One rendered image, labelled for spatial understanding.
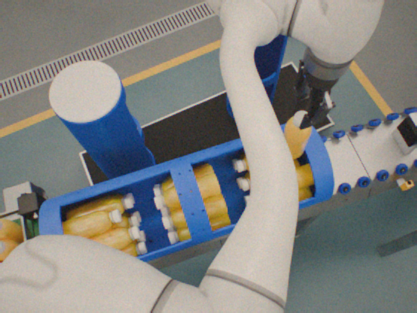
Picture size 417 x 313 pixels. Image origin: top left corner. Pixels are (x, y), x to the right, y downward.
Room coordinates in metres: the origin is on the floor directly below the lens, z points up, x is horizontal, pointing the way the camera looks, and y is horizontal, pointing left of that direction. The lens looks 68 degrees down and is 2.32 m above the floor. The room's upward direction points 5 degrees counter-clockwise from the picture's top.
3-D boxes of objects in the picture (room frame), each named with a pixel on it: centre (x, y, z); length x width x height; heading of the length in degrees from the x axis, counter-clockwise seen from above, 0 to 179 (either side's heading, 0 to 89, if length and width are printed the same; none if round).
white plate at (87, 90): (0.85, 0.45, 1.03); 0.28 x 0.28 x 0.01
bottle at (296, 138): (0.44, -0.25, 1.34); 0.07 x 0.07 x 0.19
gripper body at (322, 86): (0.44, -0.25, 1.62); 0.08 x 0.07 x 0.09; 14
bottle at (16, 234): (0.33, 0.70, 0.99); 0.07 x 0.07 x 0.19
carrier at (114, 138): (0.85, 0.45, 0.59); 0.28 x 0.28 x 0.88
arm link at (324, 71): (0.44, -0.25, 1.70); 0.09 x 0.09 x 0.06
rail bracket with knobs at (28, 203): (0.42, 0.65, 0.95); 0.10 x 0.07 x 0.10; 14
